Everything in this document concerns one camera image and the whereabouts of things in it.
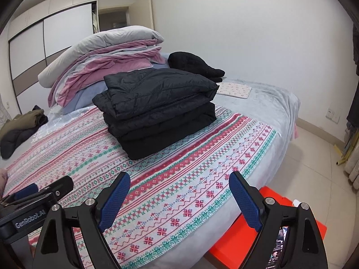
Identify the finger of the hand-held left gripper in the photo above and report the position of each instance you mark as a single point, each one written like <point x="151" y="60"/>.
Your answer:
<point x="26" y="190"/>
<point x="60" y="186"/>

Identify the white sliding door wardrobe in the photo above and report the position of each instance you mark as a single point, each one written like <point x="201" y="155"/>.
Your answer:
<point x="64" y="30"/>

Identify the dark hanging clothes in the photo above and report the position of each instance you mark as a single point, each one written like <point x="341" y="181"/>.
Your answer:
<point x="354" y="101"/>

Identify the yellow stand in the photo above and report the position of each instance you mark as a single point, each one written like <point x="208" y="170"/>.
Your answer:
<point x="342" y="155"/>

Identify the phone with lit screen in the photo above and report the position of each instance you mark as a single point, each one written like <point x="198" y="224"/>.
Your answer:
<point x="280" y="243"/>

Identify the grey quilt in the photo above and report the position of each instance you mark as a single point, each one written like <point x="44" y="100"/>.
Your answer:
<point x="112" y="37"/>

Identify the stack of folded clothes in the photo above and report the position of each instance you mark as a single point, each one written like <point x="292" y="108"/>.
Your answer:
<point x="112" y="67"/>

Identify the white floral folded cloth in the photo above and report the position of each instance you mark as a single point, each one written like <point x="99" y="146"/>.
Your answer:
<point x="234" y="89"/>

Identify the black quilted jacket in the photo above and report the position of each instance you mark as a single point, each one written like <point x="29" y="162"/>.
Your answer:
<point x="157" y="95"/>

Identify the blue blanket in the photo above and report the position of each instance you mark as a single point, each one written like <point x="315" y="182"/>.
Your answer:
<point x="81" y="98"/>

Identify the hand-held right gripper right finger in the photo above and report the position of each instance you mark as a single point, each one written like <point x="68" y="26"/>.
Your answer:
<point x="245" y="201"/>

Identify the wall socket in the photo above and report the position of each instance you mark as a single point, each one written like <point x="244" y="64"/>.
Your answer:
<point x="332" y="115"/>

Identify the cream door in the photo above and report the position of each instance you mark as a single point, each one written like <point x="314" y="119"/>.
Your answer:
<point x="143" y="14"/>

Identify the person's left hand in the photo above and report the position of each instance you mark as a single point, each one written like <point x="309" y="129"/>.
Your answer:
<point x="2" y="182"/>

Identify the red green patterned blanket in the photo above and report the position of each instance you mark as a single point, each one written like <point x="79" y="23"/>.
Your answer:
<point x="182" y="179"/>

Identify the olive and black jacket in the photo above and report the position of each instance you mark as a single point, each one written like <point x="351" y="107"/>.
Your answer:
<point x="19" y="124"/>

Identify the cream fabric bundle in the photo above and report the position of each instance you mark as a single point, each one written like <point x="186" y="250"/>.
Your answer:
<point x="353" y="171"/>

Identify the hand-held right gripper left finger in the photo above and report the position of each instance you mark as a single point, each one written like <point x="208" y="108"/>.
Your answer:
<point x="115" y="201"/>

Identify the white lace cloth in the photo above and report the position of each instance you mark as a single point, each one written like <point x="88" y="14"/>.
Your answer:
<point x="53" y="124"/>

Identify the black fleece garment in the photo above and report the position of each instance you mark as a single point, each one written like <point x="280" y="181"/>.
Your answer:
<point x="190" y="63"/>

